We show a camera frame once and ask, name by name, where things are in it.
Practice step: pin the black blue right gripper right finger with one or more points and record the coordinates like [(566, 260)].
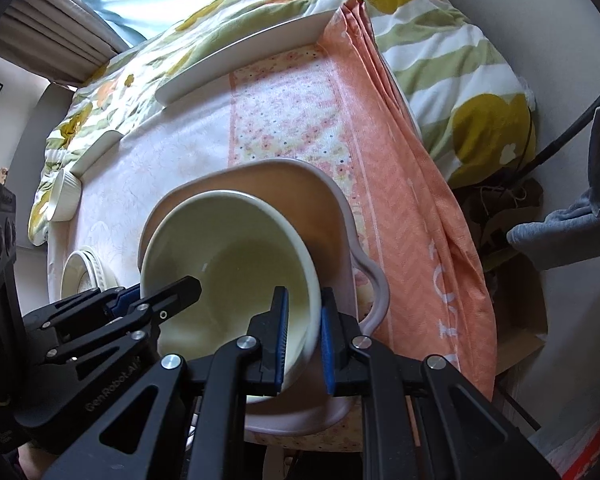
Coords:
[(421, 419)]

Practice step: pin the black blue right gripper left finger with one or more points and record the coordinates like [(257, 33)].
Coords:
[(186, 419)]

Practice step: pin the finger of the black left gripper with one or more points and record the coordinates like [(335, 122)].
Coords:
[(88, 352)]

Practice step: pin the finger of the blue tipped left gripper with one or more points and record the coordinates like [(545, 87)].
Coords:
[(73, 317)]

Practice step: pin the plain white plate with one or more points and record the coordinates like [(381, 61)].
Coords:
[(83, 271)]

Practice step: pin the white ribbed bowl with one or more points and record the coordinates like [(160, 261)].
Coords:
[(65, 197)]

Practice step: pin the cream flower pattern bowl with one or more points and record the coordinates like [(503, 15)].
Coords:
[(239, 248)]

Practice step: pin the pink bear shaped dish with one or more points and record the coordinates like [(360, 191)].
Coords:
[(318, 210)]

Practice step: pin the grey bed headboard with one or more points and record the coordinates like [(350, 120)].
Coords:
[(25, 170)]

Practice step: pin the small figurine on headboard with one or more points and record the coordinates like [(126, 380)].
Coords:
[(3, 175)]

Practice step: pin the red patterned bag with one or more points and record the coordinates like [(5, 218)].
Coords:
[(571, 441)]

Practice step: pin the white table cloth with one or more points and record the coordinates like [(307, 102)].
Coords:
[(184, 142)]

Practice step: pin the grey hanging garment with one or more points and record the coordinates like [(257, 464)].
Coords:
[(570, 235)]

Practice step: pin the left brown curtain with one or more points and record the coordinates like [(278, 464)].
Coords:
[(64, 41)]

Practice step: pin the white bed footboard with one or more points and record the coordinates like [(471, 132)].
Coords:
[(230, 60)]

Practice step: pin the green floral striped duvet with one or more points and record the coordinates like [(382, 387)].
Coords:
[(471, 108)]

